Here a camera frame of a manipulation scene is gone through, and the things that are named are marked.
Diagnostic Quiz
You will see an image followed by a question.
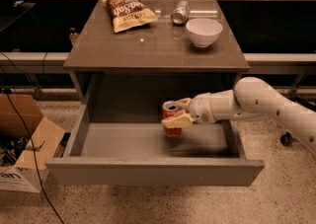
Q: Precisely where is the cardboard box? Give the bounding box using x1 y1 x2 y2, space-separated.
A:
0 94 65 192

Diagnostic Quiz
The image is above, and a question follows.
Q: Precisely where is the silver can lying down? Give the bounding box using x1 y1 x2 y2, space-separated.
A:
171 1 190 25

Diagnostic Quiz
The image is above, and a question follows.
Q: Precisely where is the grey open top drawer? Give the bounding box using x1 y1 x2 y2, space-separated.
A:
44 73 266 187

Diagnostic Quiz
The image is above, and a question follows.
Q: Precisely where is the white bowl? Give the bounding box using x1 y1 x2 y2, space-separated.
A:
186 18 223 48

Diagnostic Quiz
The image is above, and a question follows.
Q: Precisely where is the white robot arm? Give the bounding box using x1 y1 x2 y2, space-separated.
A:
162 77 316 154

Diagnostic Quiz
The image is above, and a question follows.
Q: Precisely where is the grey cabinet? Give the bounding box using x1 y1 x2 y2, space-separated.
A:
64 0 249 122

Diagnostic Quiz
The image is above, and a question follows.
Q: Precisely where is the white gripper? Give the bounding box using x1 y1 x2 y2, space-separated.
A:
162 93 216 128

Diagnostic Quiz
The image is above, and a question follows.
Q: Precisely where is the small bottle behind cabinet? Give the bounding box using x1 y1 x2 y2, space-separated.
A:
69 28 79 44

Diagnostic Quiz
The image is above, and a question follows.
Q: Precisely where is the brown chip bag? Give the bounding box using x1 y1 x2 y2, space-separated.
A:
102 0 158 34

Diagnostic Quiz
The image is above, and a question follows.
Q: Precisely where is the black cable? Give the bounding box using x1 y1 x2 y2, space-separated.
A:
0 51 66 224

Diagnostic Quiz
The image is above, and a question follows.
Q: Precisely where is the red coke can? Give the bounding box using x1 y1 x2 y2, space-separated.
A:
162 101 182 138

